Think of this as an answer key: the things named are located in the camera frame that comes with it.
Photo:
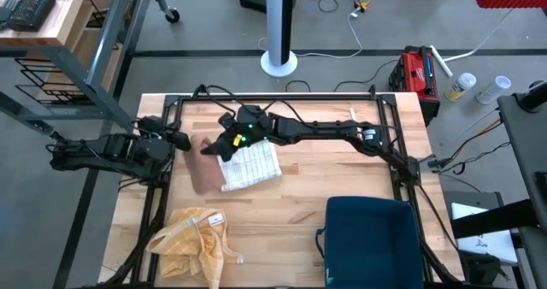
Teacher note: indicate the red tool case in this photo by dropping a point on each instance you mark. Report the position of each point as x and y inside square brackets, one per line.
[416, 73]

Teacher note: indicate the black caster wheel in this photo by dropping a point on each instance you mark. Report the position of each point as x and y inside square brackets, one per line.
[172, 15]

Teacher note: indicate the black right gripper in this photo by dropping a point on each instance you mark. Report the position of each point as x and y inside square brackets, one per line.
[250, 126]

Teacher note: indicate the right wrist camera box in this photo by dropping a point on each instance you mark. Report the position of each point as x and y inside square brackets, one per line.
[225, 152]

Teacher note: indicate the white board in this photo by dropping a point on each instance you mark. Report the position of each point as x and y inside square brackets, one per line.
[491, 248]

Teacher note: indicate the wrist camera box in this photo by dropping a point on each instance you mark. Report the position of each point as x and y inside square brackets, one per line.
[181, 140]
[225, 152]

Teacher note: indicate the yellow plaid towel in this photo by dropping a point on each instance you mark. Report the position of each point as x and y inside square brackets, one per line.
[188, 242]

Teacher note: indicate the terracotta pink plaid towel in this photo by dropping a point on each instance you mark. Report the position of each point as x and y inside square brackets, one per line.
[204, 169]

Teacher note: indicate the black aluminium table frame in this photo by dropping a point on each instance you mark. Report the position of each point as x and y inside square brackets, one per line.
[278, 98]

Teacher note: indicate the wooden workbench grey steel frame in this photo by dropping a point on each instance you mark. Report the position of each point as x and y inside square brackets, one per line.
[64, 24]

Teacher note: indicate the white plastic tube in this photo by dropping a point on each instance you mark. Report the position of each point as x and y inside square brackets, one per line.
[441, 61]

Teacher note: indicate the yellow power plug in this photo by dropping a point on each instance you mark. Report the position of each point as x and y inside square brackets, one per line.
[363, 6]

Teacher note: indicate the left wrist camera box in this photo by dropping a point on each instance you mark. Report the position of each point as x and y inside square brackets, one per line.
[181, 140]

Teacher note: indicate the white canister yellow label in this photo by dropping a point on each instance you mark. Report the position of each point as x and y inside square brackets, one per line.
[461, 86]

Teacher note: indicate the black flat beam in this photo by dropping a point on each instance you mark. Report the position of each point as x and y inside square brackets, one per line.
[491, 220]

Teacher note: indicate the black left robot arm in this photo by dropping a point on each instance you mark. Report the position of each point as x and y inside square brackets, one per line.
[94, 152]

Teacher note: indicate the black bag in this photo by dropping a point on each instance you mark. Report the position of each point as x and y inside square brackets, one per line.
[483, 269]

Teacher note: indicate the dark grey flat device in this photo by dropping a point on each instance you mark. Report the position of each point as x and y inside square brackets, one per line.
[7, 9]

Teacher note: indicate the thin wooden stick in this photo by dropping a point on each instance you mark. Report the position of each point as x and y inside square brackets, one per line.
[353, 113]

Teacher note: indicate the white plaid towel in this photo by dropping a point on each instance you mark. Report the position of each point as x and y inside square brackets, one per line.
[252, 167]

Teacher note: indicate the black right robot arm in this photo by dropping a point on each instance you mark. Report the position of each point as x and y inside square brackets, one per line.
[333, 131]

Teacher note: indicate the grey side desk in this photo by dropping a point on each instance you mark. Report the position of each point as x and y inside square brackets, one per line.
[525, 152]

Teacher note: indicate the white and black tower fan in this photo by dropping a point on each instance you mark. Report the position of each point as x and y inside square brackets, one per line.
[278, 64]

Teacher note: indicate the black electronic device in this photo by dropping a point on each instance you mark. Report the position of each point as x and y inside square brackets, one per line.
[31, 11]

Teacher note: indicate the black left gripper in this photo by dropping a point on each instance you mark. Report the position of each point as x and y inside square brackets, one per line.
[151, 145]

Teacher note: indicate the navy blue fabric bin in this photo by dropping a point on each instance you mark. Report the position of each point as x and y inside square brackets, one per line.
[372, 242]

